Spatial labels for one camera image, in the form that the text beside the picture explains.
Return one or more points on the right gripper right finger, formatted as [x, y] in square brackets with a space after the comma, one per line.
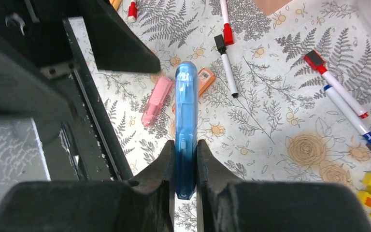
[226, 203]

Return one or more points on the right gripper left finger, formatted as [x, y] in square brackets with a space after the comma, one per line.
[144, 203]

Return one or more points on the pink highlighter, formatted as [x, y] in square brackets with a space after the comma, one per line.
[156, 100]

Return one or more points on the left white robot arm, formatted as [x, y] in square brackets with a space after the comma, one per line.
[35, 49]

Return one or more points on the floral patterned desk mat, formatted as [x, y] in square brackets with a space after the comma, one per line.
[282, 126]

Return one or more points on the orange highlighter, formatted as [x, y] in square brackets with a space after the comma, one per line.
[206, 79]

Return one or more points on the black cap white marker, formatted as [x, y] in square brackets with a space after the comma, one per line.
[221, 47]

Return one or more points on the blue cap whiteboard marker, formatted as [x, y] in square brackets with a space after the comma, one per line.
[346, 110]

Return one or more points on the red cap marker near drawers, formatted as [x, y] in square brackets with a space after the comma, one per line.
[318, 64]

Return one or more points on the orange plastic file organizer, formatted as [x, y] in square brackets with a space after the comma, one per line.
[269, 7]

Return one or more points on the yellow highlighter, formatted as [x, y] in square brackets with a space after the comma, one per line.
[115, 4]

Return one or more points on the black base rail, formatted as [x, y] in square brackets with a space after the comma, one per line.
[86, 147]

